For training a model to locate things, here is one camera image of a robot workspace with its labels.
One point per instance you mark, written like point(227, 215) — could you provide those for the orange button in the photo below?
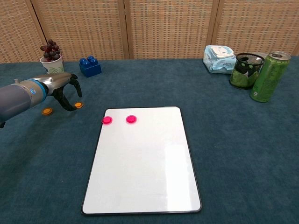
point(47, 111)
point(79, 104)

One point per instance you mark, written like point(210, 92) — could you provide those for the clear round plastic container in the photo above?
point(265, 55)

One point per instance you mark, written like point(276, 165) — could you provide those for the blue toy brick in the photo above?
point(90, 68)

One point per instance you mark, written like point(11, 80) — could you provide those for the white rectangular board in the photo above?
point(140, 163)

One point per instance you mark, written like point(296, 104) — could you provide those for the light blue wet wipes pack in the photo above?
point(219, 59)

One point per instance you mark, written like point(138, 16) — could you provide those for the white paper cup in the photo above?
point(54, 66)

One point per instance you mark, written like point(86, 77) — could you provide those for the black green mesh pen holder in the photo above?
point(244, 77)

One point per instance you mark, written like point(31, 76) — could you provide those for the dark teal table mat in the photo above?
point(233, 151)

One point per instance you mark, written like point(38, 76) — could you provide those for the woven bamboo folding screen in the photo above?
point(163, 28)

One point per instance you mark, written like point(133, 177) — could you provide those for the green drink can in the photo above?
point(268, 79)

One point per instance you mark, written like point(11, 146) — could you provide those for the dark red grape bunch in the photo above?
point(50, 51)

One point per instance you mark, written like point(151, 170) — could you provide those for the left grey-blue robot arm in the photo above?
point(14, 100)

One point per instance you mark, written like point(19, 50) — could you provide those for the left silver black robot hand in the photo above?
point(56, 80)

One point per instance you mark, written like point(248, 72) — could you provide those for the pink button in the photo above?
point(107, 120)
point(131, 119)

